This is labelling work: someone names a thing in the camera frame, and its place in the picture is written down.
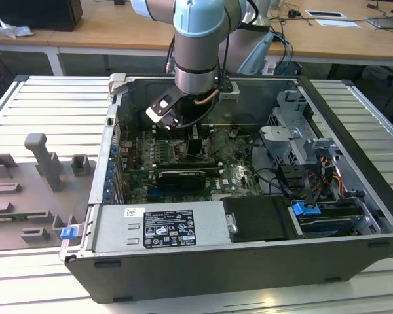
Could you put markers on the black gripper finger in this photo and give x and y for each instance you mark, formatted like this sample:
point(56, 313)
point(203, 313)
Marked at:
point(194, 147)

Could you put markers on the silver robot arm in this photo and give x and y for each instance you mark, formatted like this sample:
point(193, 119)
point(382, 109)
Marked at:
point(196, 49)

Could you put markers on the black RAM slot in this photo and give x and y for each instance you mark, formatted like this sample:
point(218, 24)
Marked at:
point(170, 160)
point(190, 165)
point(206, 135)
point(206, 129)
point(190, 168)
point(170, 163)
point(206, 132)

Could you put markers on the CPU socket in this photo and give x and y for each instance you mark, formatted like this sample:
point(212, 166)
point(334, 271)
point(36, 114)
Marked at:
point(176, 157)

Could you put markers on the black graphics card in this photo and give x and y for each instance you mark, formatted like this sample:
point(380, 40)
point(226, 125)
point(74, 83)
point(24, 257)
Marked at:
point(180, 180)

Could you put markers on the green motherboard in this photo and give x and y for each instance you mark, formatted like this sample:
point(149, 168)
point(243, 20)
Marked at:
point(239, 173)

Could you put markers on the silver drive cage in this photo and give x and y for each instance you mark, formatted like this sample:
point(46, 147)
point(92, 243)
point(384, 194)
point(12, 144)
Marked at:
point(281, 137)

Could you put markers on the pale blue teach pendant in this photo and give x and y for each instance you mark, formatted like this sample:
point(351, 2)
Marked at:
point(258, 52)

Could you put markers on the black plastic shroud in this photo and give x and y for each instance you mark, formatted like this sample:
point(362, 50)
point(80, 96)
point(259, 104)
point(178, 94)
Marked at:
point(258, 219)

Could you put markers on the silver power supply with label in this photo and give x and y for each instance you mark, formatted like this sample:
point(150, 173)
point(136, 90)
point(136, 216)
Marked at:
point(111, 229)

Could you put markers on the wooden desk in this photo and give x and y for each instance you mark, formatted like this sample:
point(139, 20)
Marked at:
point(101, 26)

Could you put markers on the black and silver PC case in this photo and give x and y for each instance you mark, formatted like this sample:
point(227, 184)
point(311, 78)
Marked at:
point(216, 271)

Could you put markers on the hard disk in blue carrier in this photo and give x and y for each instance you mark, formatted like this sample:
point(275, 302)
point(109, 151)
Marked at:
point(306, 208)

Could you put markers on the blue case latch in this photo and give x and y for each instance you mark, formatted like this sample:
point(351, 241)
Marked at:
point(68, 233)

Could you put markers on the grey parts rack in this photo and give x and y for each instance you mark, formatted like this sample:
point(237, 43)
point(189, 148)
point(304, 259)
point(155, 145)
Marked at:
point(26, 196)

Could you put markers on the white flat sheet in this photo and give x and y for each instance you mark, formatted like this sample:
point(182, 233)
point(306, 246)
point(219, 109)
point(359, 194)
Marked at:
point(339, 23)

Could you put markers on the black computer box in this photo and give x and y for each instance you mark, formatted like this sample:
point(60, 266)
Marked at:
point(36, 13)

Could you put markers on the crumpled white paper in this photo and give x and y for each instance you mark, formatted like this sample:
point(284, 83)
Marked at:
point(14, 29)

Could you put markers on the green RAM stick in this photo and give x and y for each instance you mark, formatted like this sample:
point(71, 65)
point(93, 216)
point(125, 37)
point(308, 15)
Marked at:
point(13, 216)

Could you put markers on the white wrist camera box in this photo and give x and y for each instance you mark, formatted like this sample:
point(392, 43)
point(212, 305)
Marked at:
point(162, 108)

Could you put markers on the grey plastic case bracket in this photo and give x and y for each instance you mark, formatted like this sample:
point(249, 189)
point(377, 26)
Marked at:
point(116, 83)
point(231, 93)

